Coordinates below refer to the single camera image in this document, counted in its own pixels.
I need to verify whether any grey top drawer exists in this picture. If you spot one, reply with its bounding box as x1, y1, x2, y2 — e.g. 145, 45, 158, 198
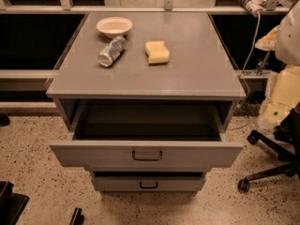
50, 100, 243, 172

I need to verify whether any grey drawer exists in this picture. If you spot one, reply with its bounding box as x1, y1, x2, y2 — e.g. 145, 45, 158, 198
50, 100, 243, 172
92, 172, 205, 192

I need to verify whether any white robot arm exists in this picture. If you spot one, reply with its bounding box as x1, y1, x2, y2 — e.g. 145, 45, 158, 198
255, 1, 300, 124

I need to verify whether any grey drawer cabinet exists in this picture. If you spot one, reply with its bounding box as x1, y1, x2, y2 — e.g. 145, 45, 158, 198
45, 11, 247, 193

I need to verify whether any grey bottom drawer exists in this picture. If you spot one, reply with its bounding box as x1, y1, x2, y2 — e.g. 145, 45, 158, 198
92, 172, 205, 192

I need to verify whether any yellow sponge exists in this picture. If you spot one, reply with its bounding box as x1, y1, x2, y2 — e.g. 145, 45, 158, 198
145, 41, 170, 64

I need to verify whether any white paper bowl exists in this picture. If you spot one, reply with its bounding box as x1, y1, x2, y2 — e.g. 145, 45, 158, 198
97, 17, 133, 38

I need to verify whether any metal diagonal rod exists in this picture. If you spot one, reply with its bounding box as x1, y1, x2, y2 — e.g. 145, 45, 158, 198
254, 51, 271, 75

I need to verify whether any small black floor object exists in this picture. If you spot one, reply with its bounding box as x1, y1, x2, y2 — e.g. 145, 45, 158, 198
69, 208, 84, 225

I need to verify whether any black office chair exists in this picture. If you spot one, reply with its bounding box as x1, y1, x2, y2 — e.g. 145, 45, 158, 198
237, 107, 300, 194

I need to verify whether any white power strip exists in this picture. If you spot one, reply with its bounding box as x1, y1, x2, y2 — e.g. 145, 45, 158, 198
237, 0, 264, 17

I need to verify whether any black caster left edge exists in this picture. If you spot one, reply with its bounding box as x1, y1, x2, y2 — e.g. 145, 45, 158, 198
0, 113, 10, 127

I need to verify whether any black object bottom left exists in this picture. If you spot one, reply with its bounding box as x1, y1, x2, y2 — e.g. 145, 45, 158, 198
0, 181, 29, 225

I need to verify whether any grey power cable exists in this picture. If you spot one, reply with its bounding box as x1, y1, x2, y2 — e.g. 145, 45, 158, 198
240, 11, 262, 77

